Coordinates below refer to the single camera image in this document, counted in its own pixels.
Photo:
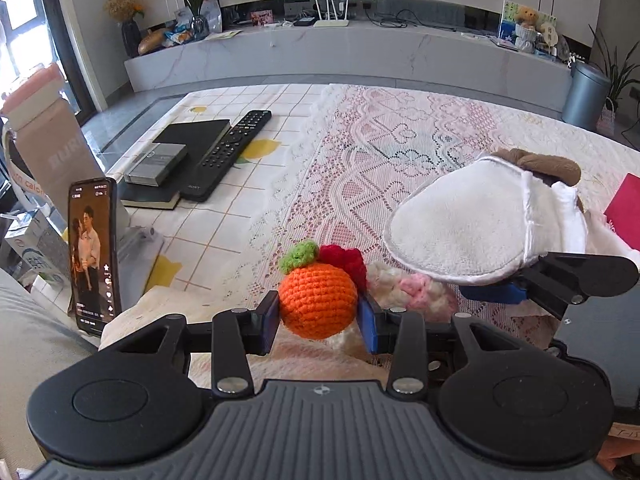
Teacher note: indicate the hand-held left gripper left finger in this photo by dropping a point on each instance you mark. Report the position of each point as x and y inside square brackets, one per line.
[269, 322]

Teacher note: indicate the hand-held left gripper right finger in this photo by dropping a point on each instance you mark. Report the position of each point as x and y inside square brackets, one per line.
[367, 325]

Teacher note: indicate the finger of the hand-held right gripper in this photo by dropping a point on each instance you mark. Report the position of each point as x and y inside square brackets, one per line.
[490, 294]

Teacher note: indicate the orange crocheted tangerine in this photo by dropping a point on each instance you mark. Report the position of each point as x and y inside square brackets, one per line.
[315, 300]

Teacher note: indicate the pink white fluffy toy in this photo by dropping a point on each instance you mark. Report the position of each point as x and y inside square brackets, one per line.
[415, 290]

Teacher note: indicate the white plush mitt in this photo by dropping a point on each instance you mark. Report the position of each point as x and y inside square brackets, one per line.
[460, 220]

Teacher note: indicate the brown plush toy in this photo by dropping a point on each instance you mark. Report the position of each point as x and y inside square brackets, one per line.
[550, 165]

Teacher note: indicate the cream fleece blanket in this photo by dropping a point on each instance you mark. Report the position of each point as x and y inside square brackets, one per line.
[300, 365]

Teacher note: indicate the red crocheted toy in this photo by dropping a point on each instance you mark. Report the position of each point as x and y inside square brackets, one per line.
[345, 260]

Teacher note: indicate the checked lemon print tablecloth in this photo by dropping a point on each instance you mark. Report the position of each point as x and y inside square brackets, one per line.
[200, 240]

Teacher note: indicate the red flat box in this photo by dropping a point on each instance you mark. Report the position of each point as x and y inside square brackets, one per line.
[625, 205]

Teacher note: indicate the pink white lace cloth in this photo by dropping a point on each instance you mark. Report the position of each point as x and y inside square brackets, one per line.
[400, 160]

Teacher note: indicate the black remote control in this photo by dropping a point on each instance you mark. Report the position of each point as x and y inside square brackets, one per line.
[230, 155]

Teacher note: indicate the black smartphone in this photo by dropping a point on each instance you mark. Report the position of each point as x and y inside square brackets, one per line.
[92, 260]

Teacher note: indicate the small grey box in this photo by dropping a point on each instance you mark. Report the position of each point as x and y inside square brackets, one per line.
[155, 162]

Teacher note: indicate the black book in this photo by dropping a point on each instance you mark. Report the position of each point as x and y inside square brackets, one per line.
[200, 135]

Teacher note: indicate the small woven basket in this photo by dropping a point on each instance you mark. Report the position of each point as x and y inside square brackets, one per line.
[607, 119]

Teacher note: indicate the grey pedal trash can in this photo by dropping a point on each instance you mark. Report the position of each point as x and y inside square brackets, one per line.
[585, 100]

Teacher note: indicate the milk carton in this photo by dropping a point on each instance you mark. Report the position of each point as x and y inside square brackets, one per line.
[35, 255]

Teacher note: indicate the tall potted plant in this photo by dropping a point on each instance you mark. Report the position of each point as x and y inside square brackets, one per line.
[620, 70]

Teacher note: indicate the white round fan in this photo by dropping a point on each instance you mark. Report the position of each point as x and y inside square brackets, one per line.
[551, 40]

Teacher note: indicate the marble television cabinet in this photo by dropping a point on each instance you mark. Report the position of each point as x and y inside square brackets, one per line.
[350, 55]

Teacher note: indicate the teddy bear toy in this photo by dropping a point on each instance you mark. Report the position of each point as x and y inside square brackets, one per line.
[527, 15]

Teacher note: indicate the green picture card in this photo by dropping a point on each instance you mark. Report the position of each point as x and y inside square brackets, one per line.
[547, 17]

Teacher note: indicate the snack bags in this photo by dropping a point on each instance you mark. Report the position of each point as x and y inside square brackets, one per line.
[180, 35]

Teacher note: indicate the small black set-top box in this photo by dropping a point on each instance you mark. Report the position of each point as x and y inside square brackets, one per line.
[303, 22]

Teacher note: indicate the brown wooden ornament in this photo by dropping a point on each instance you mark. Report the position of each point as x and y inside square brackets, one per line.
[152, 42]

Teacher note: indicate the pink photo card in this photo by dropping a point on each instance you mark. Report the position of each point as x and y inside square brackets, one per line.
[261, 18]

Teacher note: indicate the white router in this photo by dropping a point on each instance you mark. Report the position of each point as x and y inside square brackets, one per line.
[332, 22]

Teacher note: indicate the green plant in glass vase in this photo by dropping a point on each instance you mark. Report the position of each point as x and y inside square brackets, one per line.
[199, 25]

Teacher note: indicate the white plastic bag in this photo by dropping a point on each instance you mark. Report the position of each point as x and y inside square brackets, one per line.
[212, 17]

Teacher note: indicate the dark vase with dried flowers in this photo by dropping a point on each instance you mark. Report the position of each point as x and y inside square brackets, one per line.
[131, 37]

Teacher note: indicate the glass balcony door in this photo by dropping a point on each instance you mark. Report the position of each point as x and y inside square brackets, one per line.
[30, 5]

